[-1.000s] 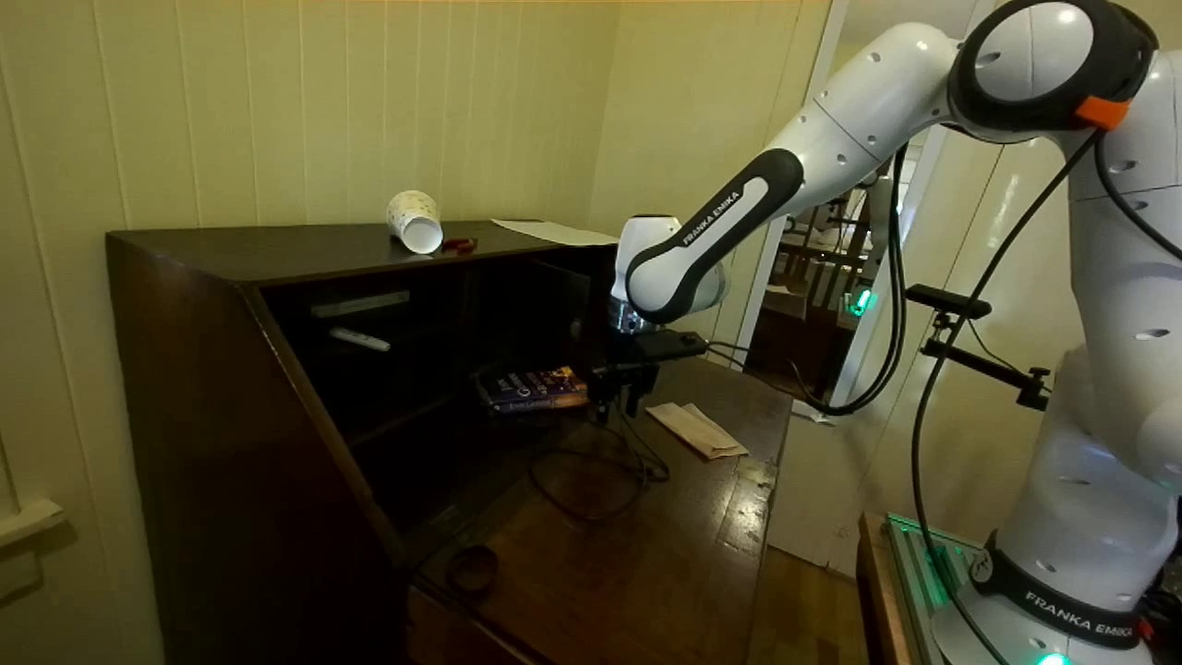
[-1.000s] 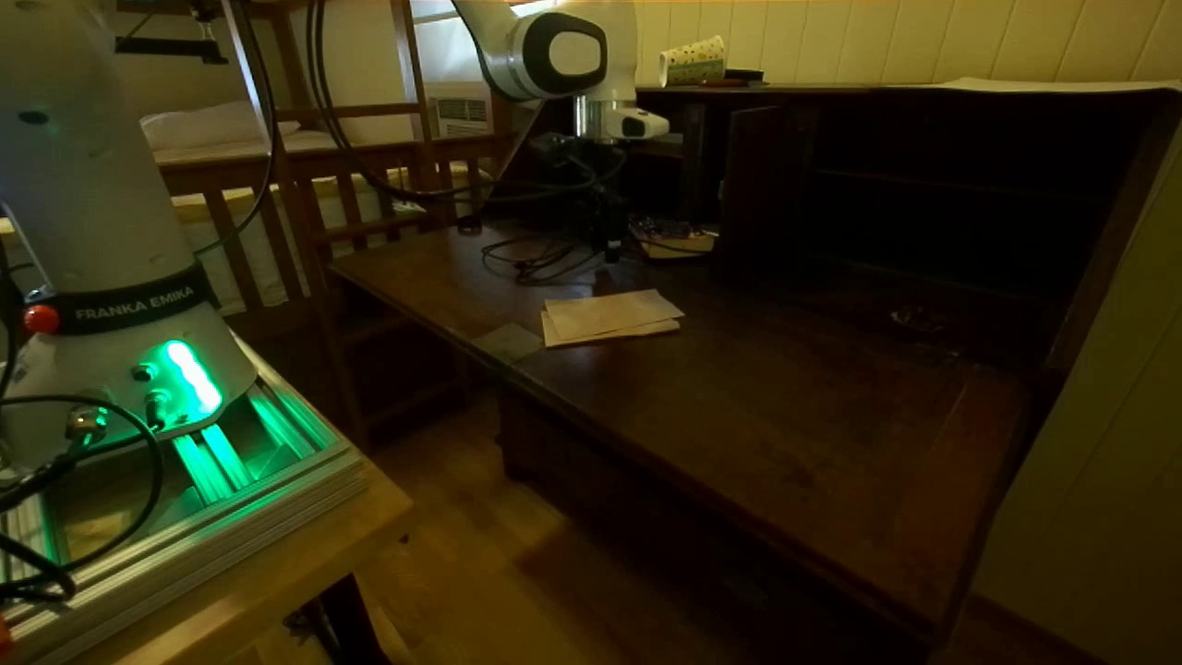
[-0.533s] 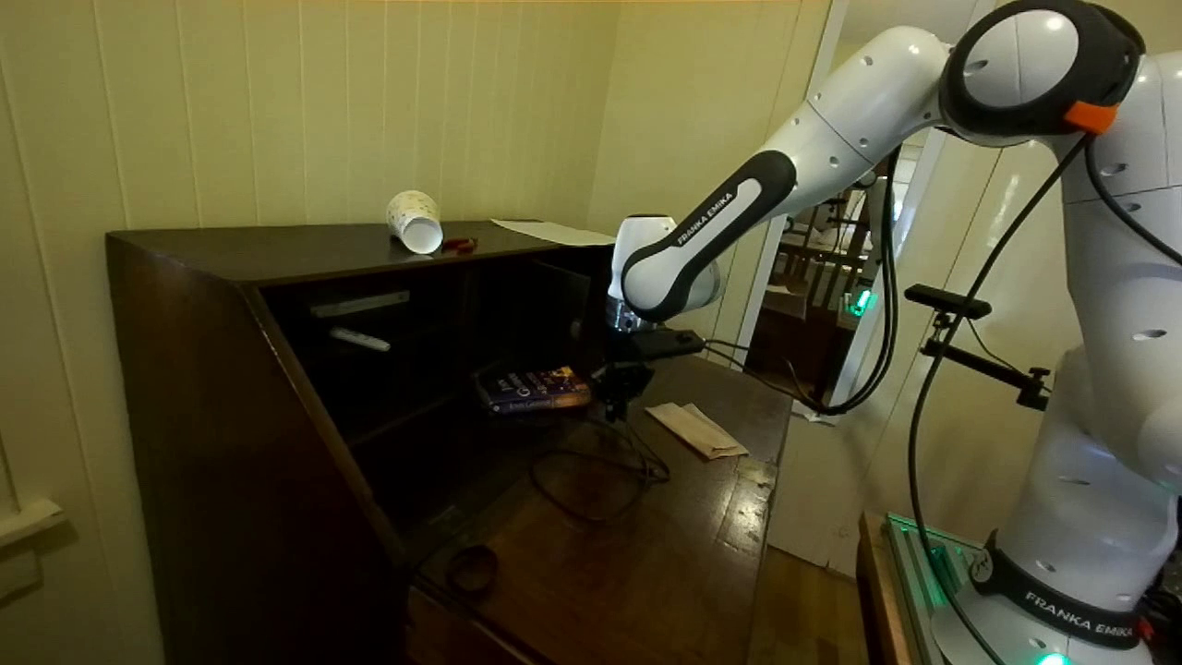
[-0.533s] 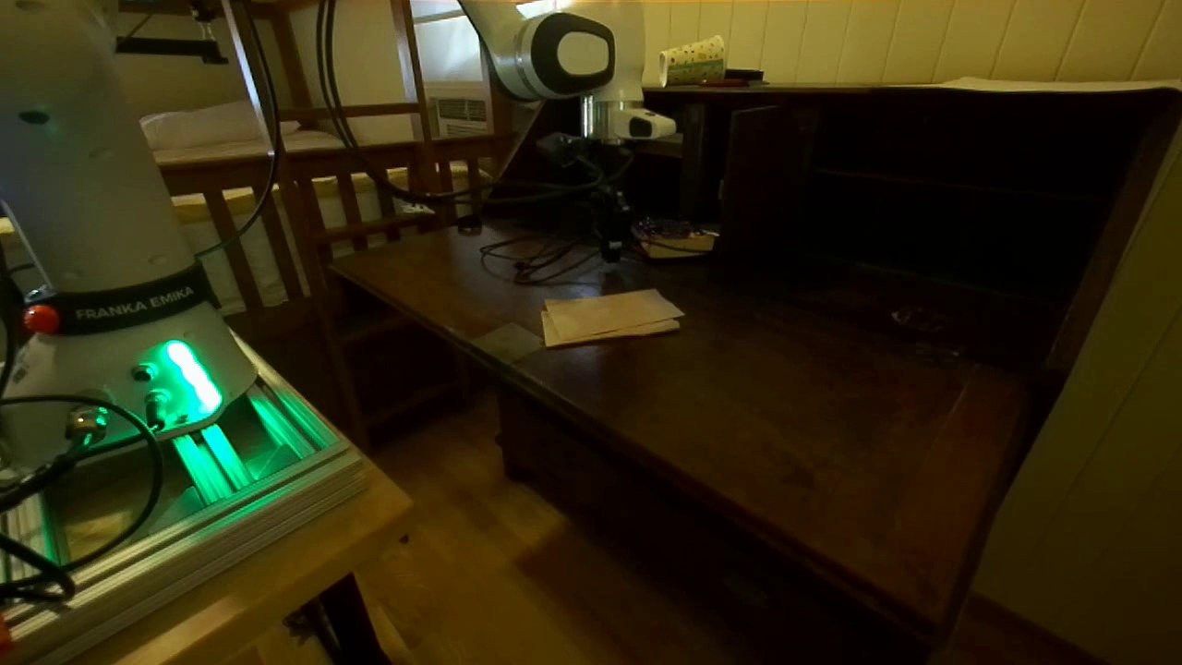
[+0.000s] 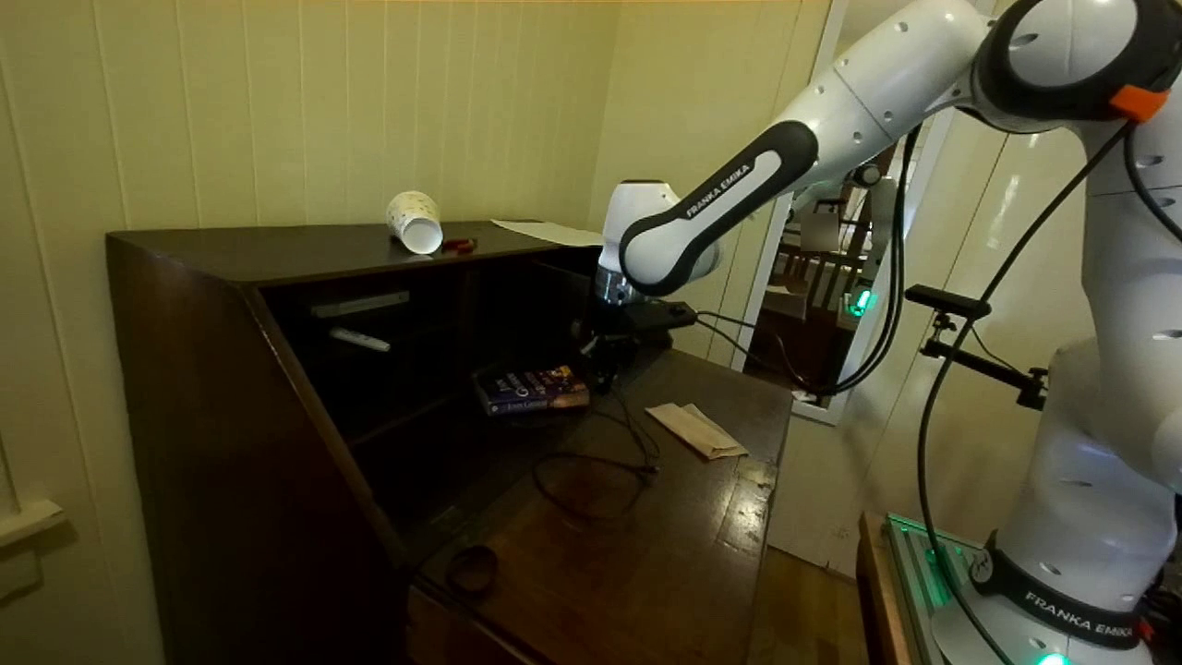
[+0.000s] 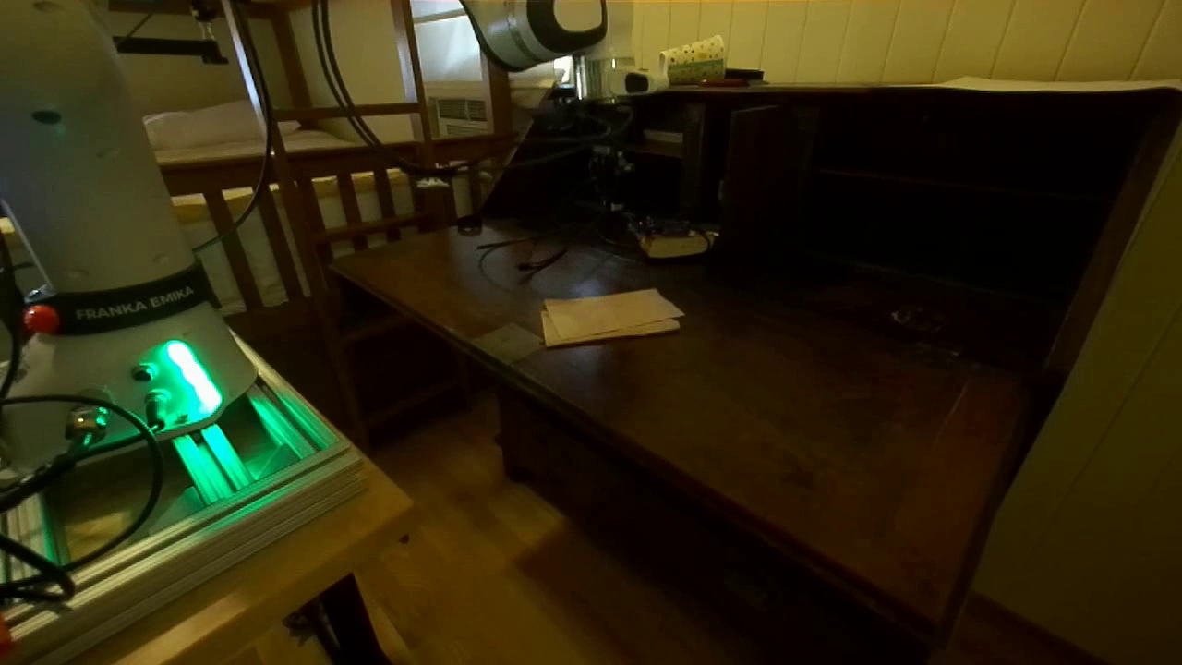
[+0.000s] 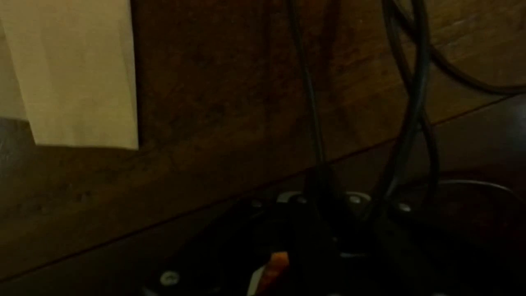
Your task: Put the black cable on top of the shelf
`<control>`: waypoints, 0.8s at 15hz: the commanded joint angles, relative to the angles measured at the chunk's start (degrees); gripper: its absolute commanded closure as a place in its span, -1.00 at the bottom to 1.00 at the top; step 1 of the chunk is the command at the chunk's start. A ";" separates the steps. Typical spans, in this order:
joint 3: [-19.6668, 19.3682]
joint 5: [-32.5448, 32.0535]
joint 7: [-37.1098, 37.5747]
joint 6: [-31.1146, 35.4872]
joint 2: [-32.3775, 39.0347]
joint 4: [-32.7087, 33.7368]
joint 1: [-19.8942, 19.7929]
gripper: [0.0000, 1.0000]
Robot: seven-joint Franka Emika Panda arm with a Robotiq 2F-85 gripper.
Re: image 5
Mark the short grey bar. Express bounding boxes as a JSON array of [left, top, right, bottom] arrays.
[[326, 327, 394, 358]]

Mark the thin black cable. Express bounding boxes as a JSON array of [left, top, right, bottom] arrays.
[[529, 368, 664, 517]]

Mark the dark round ring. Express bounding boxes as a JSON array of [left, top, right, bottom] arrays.
[[443, 545, 501, 604]]

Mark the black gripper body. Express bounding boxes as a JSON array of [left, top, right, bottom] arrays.
[[597, 297, 703, 361]]

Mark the white paper sheet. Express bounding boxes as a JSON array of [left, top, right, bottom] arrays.
[[486, 215, 606, 251]]

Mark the white paper cup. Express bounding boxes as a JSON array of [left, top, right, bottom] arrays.
[[383, 189, 446, 259]]

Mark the wooden chair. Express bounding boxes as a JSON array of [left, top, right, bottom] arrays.
[[742, 183, 894, 404]]

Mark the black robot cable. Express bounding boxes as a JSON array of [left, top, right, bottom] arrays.
[[687, 122, 1155, 665]]

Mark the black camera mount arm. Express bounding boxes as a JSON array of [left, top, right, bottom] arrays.
[[901, 283, 1054, 414]]

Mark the long grey bar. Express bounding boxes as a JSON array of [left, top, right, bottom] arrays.
[[307, 287, 417, 327]]

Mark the dark wooden secretary desk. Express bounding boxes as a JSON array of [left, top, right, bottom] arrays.
[[102, 219, 797, 665]]

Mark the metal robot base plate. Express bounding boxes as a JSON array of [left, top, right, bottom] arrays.
[[857, 508, 1003, 665]]

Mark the white wall ledge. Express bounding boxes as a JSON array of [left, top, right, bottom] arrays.
[[0, 494, 75, 609]]

